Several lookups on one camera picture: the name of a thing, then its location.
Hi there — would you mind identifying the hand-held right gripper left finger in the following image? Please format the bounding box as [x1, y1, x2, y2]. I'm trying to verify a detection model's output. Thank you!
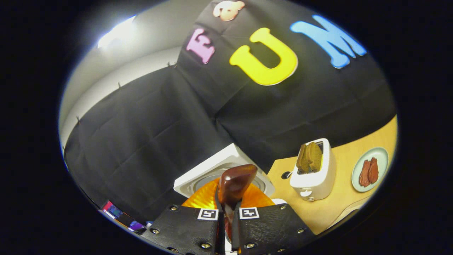
[142, 177, 225, 255]

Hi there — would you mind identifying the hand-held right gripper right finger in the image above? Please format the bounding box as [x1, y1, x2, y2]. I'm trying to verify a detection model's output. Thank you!
[231, 182, 316, 255]

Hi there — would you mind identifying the brown wooden spoon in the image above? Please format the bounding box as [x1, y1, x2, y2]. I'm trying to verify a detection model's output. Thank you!
[217, 164, 258, 242]

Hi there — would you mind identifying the white rice cooker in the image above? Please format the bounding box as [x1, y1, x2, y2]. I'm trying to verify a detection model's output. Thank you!
[173, 143, 288, 206]

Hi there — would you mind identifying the white toaster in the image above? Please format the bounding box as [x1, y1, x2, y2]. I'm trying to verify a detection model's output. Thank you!
[289, 138, 337, 202]

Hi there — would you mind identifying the brown bread slice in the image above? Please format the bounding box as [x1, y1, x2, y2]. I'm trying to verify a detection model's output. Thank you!
[296, 143, 309, 174]
[306, 142, 323, 173]

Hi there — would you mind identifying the red meat piece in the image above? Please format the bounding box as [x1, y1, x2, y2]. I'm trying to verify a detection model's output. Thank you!
[367, 157, 379, 184]
[359, 159, 371, 188]

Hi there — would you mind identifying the black backdrop cloth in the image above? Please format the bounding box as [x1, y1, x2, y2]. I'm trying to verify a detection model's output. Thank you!
[63, 0, 397, 227]

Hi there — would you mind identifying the pale green plate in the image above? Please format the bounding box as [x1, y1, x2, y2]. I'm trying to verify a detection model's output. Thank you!
[351, 147, 389, 193]

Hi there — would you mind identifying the ceiling light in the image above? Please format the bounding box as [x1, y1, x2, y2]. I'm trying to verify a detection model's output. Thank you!
[97, 15, 137, 49]

